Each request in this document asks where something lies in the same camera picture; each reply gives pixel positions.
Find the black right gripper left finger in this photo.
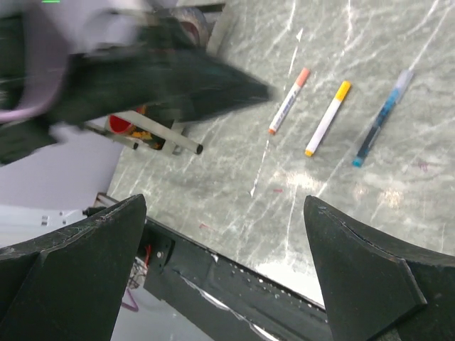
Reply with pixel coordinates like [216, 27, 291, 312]
[1, 195, 146, 341]

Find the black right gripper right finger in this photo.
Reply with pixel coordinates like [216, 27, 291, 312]
[304, 196, 454, 340]

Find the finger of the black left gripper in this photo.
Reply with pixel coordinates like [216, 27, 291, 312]
[184, 56, 273, 122]

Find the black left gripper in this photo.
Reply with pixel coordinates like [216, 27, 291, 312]
[1, 10, 199, 163]

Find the white orange pen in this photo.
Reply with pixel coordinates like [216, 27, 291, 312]
[268, 67, 310, 135]

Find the blue pen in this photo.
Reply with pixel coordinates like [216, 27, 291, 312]
[352, 69, 414, 167]

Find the white bowl brown rim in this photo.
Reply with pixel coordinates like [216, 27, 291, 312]
[170, 7, 210, 48]

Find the metal dish rack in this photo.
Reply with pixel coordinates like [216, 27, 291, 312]
[85, 1, 232, 155]

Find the red mug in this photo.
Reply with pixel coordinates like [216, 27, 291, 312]
[108, 104, 166, 150]

